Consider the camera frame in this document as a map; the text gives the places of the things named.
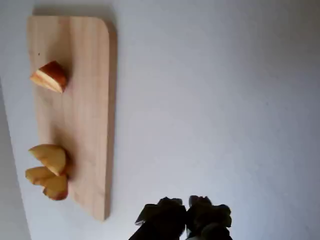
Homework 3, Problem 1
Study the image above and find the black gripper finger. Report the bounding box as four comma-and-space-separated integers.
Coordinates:
186, 195, 232, 240
128, 196, 187, 240

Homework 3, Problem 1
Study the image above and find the wooden cutting board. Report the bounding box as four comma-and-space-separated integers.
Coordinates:
26, 15, 118, 222

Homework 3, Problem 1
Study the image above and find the large yellow apple slice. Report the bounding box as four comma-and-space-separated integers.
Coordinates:
24, 166, 69, 202

